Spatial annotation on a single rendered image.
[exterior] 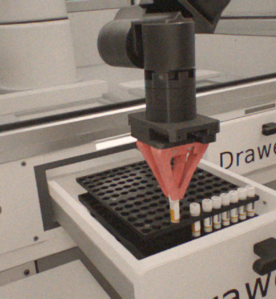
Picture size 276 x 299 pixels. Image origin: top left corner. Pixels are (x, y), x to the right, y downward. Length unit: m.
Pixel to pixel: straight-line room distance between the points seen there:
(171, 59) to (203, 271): 0.22
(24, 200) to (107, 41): 0.30
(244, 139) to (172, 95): 0.42
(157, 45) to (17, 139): 0.30
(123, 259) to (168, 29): 0.25
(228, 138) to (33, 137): 0.37
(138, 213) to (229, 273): 0.15
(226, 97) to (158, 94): 0.38
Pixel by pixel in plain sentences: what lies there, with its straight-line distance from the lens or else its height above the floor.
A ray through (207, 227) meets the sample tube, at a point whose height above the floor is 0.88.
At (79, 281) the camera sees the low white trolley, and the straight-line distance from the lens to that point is 0.71.
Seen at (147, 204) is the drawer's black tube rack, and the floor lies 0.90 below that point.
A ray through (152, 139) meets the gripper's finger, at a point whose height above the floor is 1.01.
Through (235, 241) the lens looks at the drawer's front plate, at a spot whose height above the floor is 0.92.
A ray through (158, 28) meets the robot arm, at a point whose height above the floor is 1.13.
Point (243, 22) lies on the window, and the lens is 0.88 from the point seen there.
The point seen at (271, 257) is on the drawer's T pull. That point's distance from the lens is 0.46.
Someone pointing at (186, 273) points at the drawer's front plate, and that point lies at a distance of 0.44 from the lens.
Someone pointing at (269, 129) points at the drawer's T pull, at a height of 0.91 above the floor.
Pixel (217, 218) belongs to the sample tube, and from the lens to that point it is 0.59.
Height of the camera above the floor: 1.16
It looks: 18 degrees down
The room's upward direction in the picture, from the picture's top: 5 degrees counter-clockwise
